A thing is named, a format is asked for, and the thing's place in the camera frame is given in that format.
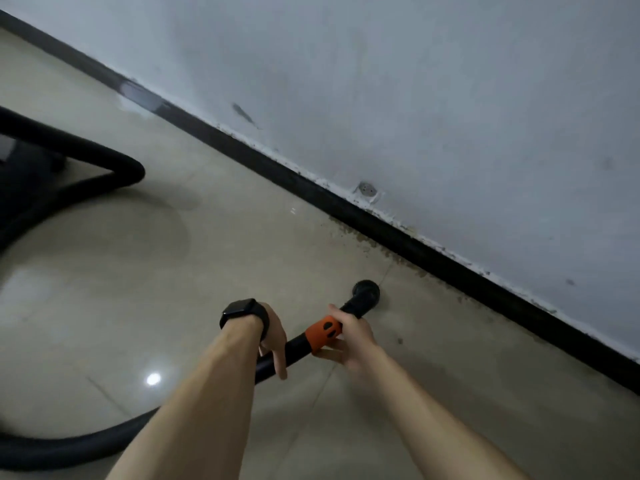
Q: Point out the person's left hand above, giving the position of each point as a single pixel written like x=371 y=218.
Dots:
x=277 y=339

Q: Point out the person's right hand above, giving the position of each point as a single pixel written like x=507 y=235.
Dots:
x=357 y=344

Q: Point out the person's right forearm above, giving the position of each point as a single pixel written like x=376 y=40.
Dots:
x=435 y=419

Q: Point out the person's left forearm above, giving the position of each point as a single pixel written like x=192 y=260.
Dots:
x=195 y=409

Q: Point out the black smartwatch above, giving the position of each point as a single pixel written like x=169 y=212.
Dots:
x=242 y=312

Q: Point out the black baseboard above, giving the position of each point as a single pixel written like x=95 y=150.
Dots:
x=300 y=187

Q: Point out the round grey wall outlet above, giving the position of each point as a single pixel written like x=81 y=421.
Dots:
x=367 y=189

